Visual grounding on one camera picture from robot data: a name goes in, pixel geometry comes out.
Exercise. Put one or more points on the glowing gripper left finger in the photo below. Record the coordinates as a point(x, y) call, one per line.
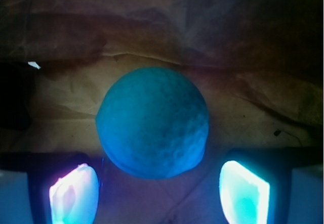
point(63, 188)

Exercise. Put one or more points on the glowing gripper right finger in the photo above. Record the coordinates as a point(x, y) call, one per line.
point(254, 185)

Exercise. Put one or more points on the blue textured ball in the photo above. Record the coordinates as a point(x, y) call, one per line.
point(153, 123)

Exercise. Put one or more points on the brown paper bag tray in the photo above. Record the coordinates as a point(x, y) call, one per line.
point(258, 64)

